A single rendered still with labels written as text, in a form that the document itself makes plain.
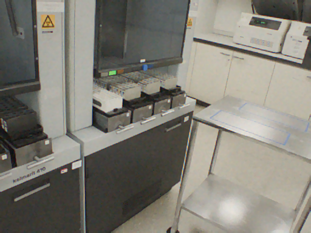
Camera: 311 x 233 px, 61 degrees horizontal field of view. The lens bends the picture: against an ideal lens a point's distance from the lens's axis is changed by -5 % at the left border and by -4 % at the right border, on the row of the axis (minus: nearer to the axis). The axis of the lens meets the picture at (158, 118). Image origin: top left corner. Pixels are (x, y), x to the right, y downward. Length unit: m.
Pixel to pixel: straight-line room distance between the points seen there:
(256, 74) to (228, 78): 0.36
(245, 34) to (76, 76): 2.49
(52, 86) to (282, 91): 2.60
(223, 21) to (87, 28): 3.19
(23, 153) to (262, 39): 2.75
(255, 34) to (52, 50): 2.57
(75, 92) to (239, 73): 2.50
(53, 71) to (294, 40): 2.57
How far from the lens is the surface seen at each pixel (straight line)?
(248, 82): 3.33
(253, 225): 1.58
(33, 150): 1.02
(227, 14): 4.11
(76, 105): 1.16
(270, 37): 3.21
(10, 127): 1.03
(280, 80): 3.21
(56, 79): 1.07
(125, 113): 1.23
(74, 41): 1.08
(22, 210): 1.13
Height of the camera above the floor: 1.31
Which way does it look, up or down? 25 degrees down
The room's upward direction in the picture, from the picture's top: 7 degrees clockwise
